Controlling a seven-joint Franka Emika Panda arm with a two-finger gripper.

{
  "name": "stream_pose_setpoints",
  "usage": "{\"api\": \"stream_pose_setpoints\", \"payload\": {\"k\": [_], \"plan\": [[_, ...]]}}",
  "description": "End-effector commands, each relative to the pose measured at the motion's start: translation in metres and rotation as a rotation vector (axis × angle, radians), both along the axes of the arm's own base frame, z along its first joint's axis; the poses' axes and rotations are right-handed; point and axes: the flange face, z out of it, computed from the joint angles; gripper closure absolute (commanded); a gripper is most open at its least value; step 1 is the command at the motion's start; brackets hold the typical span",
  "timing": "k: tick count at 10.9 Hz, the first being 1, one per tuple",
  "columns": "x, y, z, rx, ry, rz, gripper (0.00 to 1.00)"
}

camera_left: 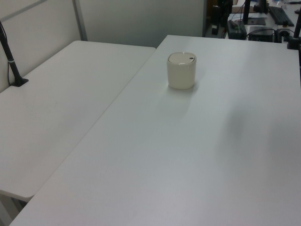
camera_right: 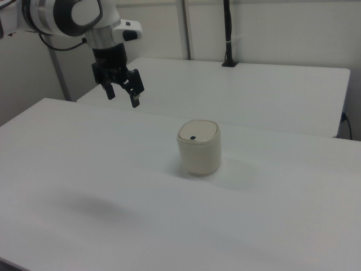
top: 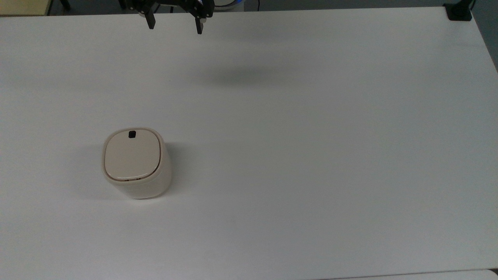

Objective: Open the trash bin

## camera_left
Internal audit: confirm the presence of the cream trash bin with lid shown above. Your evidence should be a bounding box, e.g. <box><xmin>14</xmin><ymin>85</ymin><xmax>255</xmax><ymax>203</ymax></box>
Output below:
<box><xmin>166</xmin><ymin>51</ymin><xmax>197</xmax><ymax>90</ymax></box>

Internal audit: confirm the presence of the black upright box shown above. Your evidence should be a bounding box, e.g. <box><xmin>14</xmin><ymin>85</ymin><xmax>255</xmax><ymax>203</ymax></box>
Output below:
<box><xmin>211</xmin><ymin>5</ymin><xmax>222</xmax><ymax>36</ymax></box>

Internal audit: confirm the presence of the green black power device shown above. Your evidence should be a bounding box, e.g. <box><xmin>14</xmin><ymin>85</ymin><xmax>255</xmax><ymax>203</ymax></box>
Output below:
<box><xmin>226</xmin><ymin>20</ymin><xmax>247</xmax><ymax>40</ymax></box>

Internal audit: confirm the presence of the brown cardboard piece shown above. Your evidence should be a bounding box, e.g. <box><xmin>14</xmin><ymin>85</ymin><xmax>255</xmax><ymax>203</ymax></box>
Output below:
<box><xmin>231</xmin><ymin>6</ymin><xmax>255</xmax><ymax>14</ymax></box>

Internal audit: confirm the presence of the black flat box device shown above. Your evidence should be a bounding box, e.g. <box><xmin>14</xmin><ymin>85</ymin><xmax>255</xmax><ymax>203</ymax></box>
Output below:
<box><xmin>246</xmin><ymin>25</ymin><xmax>276</xmax><ymax>42</ymax></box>

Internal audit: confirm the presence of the black monitor stand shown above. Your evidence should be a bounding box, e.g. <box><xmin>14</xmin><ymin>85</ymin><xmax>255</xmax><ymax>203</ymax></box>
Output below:
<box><xmin>253</xmin><ymin>0</ymin><xmax>269</xmax><ymax>14</ymax></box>
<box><xmin>242</xmin><ymin>0</ymin><xmax>266</xmax><ymax>26</ymax></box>

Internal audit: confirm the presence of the black keyboard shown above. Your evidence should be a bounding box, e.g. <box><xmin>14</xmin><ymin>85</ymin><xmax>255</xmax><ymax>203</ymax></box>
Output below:
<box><xmin>268</xmin><ymin>6</ymin><xmax>295</xmax><ymax>27</ymax></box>

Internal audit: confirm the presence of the black clamp stand pole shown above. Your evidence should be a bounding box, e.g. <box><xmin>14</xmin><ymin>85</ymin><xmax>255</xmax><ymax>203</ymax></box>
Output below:
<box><xmin>286</xmin><ymin>6</ymin><xmax>301</xmax><ymax>50</ymax></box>

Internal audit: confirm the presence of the grey partition frame post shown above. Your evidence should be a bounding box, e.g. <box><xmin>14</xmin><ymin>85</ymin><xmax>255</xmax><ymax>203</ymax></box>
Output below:
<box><xmin>72</xmin><ymin>0</ymin><xmax>88</xmax><ymax>42</ymax></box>

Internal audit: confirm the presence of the black camera stand pole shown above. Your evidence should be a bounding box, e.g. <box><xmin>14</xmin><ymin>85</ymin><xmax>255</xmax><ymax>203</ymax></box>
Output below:
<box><xmin>0</xmin><ymin>20</ymin><xmax>30</xmax><ymax>88</ymax></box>

